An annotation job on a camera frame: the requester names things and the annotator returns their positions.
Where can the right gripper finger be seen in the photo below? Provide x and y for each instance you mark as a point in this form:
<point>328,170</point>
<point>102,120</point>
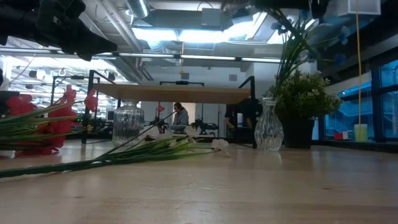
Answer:
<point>319,8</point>

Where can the blue artificial flower bunch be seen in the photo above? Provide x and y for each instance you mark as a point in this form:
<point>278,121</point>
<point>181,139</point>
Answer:
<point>290,53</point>

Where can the deep red artificial flower bunch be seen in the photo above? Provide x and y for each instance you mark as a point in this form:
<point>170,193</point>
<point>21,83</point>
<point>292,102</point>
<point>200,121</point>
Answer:
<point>59,127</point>

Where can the white artificial flower bunch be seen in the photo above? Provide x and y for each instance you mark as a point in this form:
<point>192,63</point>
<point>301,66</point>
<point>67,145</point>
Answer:
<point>149,152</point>

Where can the flared narrow-neck glass vase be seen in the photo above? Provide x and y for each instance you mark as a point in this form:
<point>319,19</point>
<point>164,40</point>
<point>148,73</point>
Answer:
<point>269,130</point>

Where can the ribbed glass jar vase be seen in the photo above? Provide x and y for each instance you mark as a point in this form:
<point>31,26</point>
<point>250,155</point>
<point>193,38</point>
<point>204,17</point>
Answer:
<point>128,124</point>

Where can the green potted plant black pot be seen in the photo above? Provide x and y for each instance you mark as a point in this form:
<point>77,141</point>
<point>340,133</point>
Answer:
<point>303,96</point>

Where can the ceiling light strip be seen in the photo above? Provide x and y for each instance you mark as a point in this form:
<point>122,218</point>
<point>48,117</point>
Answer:
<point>205,57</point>

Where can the person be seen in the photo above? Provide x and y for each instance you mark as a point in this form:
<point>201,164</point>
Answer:
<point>230,116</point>
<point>181,119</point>

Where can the small red box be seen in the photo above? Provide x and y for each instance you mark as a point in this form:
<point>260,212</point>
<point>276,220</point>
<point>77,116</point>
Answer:
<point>338,136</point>

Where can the small white box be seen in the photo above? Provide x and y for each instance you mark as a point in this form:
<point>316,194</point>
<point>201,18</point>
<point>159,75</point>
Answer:
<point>345,135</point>

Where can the black office desk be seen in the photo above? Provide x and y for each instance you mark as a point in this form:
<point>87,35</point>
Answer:
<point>357,145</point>

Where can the silver ventilation duct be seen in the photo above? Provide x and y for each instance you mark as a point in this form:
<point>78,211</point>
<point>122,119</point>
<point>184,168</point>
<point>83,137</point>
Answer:
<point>138,7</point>

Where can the wooden shelf with black frame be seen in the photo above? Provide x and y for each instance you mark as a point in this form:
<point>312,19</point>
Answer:
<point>171,93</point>

